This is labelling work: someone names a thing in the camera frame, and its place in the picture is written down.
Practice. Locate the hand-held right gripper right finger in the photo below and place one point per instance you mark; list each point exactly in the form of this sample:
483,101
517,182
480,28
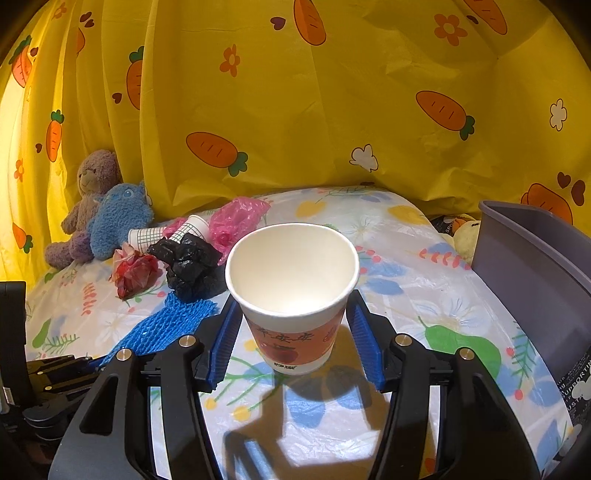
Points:
365,341

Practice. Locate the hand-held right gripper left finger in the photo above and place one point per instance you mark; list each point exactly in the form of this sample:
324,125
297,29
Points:
224,337

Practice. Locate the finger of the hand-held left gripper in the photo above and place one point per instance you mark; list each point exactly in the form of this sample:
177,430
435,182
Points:
60,371
51,415

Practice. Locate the white paper cup orange label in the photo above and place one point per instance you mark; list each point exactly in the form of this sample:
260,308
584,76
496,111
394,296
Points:
291,332

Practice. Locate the checked paper cup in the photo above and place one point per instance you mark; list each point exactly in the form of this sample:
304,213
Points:
147,239
191,227

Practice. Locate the grey plastic bin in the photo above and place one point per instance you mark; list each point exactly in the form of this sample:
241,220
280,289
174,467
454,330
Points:
521,258

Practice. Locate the blue foam net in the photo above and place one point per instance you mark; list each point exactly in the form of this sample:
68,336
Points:
157,327

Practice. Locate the floral plastic sheet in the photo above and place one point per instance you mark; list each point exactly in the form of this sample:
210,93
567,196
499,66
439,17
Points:
415,286

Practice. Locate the black plastic bag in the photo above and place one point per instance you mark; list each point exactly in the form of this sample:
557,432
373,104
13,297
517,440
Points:
191,263

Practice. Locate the red plastic bag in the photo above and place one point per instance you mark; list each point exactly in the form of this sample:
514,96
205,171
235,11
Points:
136,272

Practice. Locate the pink plastic bag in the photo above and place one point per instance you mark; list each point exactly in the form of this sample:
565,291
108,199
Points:
238,221

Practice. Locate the small pink plastic wrapper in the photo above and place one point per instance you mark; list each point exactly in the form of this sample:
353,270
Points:
174,228

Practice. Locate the yellow plush toy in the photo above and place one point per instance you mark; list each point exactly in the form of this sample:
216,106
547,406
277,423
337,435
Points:
466,240

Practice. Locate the blue plush toy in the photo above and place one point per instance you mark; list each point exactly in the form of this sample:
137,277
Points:
117,217

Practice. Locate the brown teddy bear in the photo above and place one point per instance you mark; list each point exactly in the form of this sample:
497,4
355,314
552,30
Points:
94,173

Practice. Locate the yellow carrot print curtain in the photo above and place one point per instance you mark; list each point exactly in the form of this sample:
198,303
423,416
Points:
323,115

